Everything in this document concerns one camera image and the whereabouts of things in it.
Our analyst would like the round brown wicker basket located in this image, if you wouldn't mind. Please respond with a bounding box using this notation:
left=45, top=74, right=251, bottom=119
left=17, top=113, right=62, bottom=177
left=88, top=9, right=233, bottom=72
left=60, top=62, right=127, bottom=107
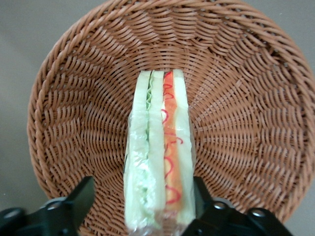
left=26, top=0, right=315, bottom=236

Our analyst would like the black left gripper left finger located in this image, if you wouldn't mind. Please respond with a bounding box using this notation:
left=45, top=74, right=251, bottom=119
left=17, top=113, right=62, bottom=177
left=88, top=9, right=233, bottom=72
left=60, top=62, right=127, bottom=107
left=0, top=176, right=96, bottom=236

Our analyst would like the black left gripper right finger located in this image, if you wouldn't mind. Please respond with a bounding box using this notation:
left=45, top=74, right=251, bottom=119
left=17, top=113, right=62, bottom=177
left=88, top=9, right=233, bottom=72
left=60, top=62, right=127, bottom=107
left=182, top=176, right=300, bottom=236

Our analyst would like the triangle sandwich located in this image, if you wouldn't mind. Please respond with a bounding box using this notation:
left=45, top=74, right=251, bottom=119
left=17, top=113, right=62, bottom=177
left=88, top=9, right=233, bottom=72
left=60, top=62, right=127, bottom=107
left=122, top=69, right=197, bottom=236

